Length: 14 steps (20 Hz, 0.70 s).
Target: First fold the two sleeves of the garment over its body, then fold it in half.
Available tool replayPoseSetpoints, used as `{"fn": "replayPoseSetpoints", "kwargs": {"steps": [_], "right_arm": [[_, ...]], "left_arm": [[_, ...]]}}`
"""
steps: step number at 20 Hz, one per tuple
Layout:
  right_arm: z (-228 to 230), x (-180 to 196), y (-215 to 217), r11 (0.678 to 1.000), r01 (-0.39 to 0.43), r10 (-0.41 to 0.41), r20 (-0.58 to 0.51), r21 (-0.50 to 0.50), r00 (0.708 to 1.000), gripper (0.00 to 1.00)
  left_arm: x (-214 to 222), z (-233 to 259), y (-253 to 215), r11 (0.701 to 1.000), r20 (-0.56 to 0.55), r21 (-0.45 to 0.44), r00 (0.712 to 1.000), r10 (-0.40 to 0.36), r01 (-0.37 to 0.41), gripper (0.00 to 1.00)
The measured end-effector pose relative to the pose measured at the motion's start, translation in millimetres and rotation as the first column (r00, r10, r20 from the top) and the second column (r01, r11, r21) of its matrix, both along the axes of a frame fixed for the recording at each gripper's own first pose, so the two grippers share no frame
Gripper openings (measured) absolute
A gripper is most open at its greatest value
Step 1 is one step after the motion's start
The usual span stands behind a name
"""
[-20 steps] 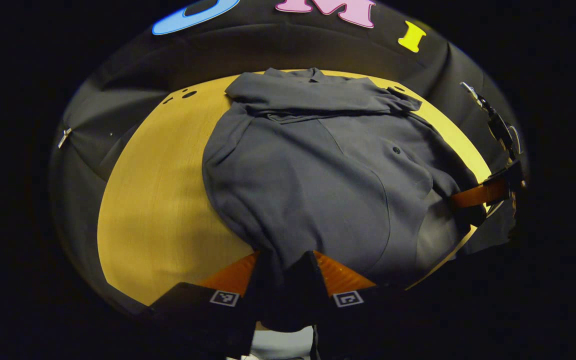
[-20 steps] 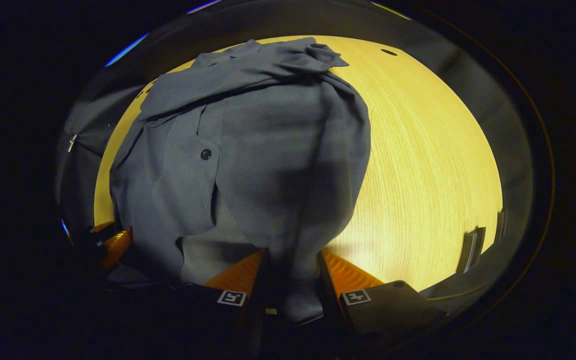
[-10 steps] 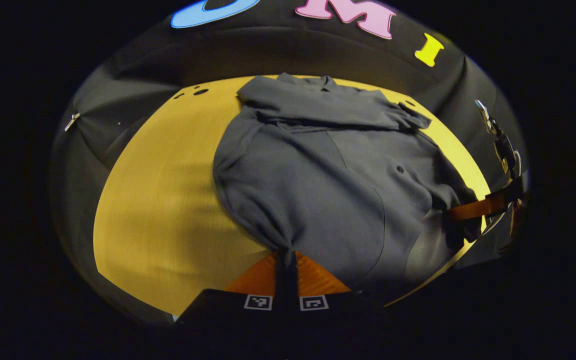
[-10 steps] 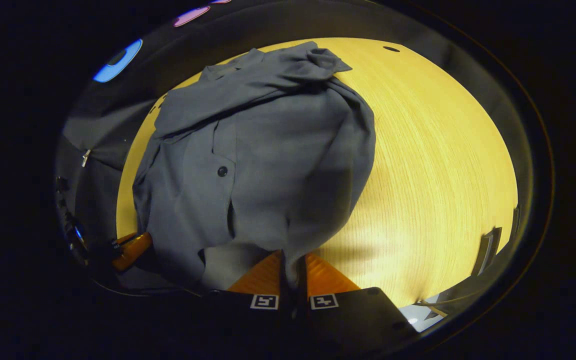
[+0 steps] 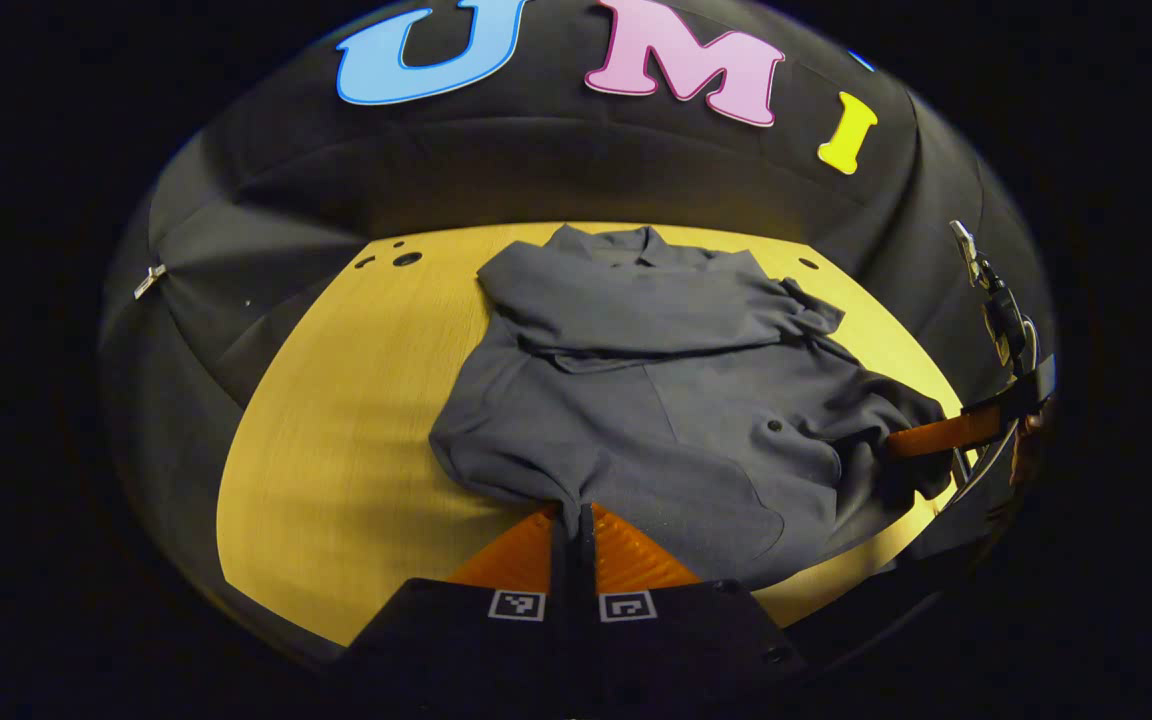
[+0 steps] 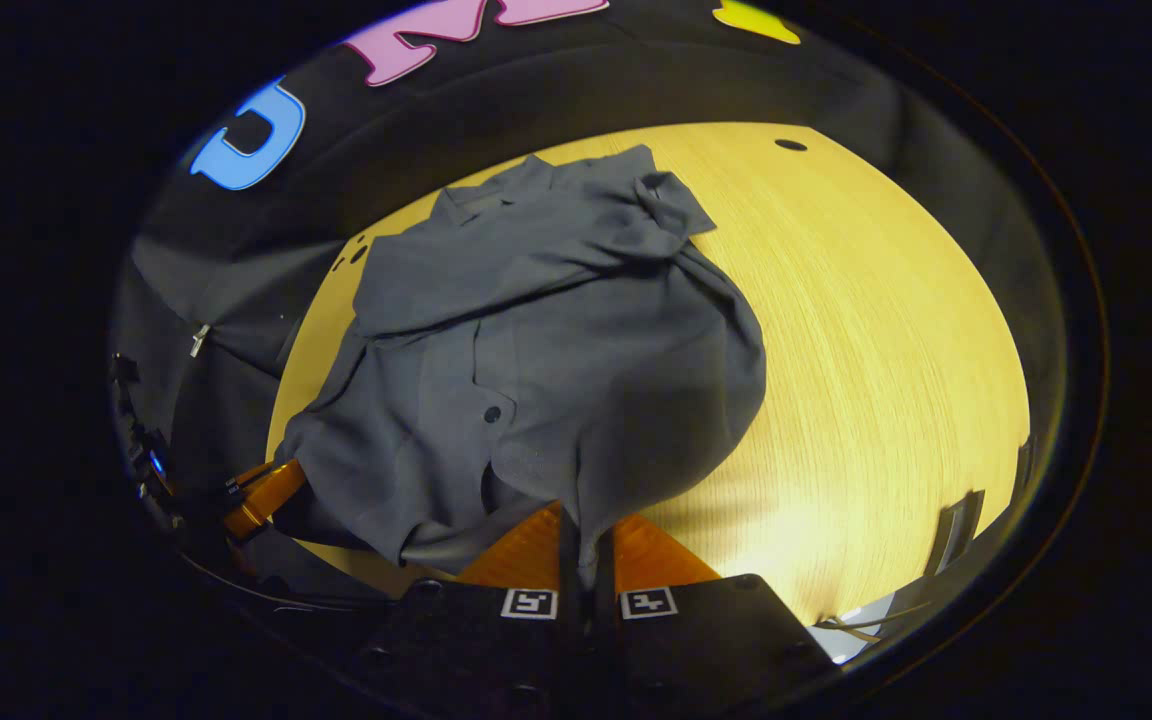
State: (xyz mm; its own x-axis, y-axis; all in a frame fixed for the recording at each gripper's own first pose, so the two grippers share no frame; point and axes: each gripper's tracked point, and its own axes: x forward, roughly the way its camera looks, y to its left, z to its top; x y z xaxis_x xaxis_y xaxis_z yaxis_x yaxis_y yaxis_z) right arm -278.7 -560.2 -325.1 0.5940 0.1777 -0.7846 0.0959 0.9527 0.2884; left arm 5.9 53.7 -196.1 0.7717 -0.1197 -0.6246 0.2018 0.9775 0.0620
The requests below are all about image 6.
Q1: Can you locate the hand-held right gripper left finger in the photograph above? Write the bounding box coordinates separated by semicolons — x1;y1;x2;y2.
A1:
361;500;582;720

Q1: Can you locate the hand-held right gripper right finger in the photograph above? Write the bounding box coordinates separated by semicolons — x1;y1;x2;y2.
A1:
591;512;837;720

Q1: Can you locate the grey polo shirt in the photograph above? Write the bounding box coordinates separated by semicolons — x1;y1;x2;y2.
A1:
276;144;769;591

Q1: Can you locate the black backdrop cloth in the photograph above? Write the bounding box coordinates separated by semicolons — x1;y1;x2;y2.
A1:
111;0;1067;601

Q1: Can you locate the thin dark cable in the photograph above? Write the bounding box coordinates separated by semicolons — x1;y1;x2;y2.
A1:
814;598;937;643

